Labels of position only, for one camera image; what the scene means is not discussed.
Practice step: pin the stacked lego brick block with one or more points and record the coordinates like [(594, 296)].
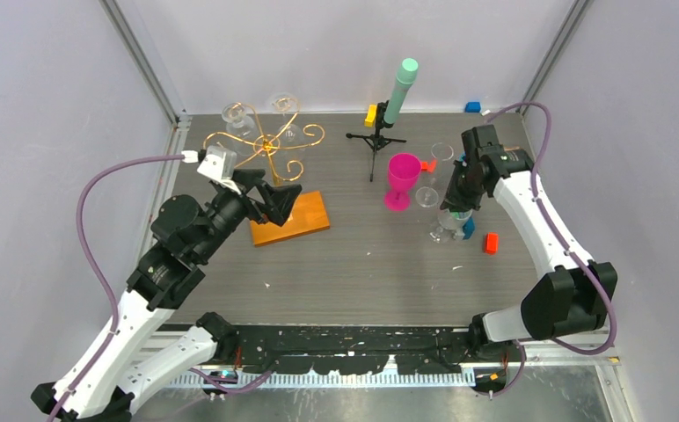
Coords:
[(468, 229)]

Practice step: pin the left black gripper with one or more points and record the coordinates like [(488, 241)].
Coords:
[(278, 200)]

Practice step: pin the red small block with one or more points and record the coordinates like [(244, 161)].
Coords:
[(491, 243)]

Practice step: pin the mint green microphone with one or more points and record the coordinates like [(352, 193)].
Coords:
[(405, 77)]

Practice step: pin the yellow small block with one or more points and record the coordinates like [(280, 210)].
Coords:
[(370, 118)]

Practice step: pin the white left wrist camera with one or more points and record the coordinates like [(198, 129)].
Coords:
[(215, 163)]

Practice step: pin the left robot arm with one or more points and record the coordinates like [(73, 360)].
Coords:
[(188, 234)]

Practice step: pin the orange flat block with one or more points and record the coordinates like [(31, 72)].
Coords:
[(428, 166)]

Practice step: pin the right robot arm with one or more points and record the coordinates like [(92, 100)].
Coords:
[(571, 302)]

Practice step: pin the pink plastic wine glass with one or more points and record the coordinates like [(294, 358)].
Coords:
[(403, 172)]

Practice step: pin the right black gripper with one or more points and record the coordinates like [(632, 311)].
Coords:
[(454, 200)]

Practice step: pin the orange wooden rack base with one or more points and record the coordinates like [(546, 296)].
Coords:
[(308, 216)]

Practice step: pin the gold wire glass rack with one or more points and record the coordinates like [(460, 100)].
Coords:
[(285, 164)]

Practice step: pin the blue small block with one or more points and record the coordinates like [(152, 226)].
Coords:
[(473, 107)]

